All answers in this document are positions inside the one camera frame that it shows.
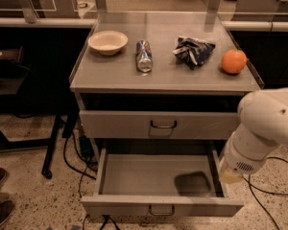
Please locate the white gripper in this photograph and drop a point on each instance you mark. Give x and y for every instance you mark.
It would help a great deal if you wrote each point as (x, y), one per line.
(240, 161)

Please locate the grey drawer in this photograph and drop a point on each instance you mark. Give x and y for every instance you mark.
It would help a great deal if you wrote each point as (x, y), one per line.
(158, 125)
(160, 185)

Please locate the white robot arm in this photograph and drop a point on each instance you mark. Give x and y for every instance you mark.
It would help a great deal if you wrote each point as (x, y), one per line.
(263, 127)

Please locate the grey drawer cabinet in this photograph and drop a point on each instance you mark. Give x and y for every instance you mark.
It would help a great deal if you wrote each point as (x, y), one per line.
(115, 84)

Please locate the grey top drawer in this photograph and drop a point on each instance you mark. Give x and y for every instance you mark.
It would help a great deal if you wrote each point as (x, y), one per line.
(158, 125)

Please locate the orange fruit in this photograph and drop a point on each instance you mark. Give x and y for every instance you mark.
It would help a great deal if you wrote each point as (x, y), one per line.
(233, 61)

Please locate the crumpled blue chip bag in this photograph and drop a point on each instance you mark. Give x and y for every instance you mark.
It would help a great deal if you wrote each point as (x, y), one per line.
(193, 52)

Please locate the black power adapter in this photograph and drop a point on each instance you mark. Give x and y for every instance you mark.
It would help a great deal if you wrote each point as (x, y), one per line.
(85, 147)

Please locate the blue silver drink can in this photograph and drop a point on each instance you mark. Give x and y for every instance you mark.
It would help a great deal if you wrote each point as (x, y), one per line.
(143, 56)

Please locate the white paper bowl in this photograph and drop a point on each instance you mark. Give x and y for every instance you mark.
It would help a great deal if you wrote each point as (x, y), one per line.
(108, 43)

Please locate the black side table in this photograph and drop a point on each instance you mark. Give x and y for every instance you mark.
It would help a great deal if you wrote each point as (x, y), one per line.
(31, 86)

